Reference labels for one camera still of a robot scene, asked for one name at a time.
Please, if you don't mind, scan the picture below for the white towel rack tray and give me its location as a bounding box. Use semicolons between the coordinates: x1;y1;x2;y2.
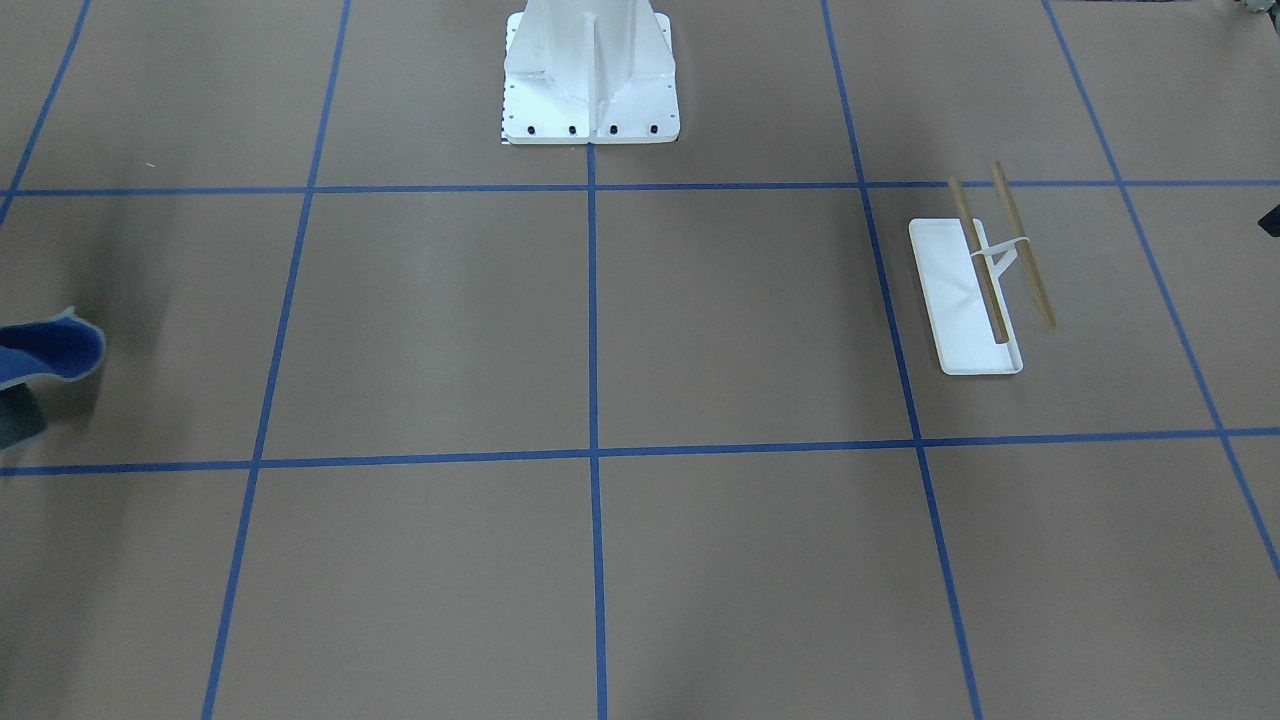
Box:
908;218;1024;375

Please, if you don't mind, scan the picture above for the white camera mast base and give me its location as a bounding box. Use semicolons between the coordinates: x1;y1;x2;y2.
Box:
500;1;681;145

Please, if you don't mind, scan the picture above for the brown paper table cover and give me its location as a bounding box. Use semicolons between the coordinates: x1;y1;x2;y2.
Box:
3;1;1277;719

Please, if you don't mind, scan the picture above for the blue grey towel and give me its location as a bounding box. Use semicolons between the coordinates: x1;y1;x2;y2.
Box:
1;307;108;452

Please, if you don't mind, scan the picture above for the outer wooden rack bar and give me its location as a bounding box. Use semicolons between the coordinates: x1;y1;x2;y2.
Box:
989;160;1059;331

